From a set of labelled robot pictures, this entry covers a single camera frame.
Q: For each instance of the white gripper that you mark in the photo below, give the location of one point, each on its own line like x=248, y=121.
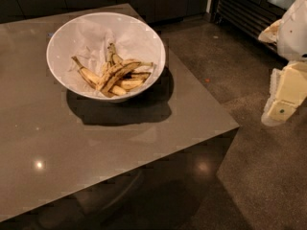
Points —
x=294, y=35

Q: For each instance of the long spotted banana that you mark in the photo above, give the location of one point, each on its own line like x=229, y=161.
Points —
x=118, y=71

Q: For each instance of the dark-edged right banana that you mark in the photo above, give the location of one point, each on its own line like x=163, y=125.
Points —
x=133, y=80

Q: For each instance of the upright back banana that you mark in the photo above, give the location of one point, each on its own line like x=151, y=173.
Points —
x=112, y=58

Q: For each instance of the white bowl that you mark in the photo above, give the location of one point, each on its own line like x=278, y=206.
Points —
x=65, y=42

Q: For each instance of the left yellow banana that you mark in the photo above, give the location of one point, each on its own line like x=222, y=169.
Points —
x=92, y=79

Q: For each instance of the white paper liner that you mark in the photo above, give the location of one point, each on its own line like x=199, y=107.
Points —
x=132, y=38

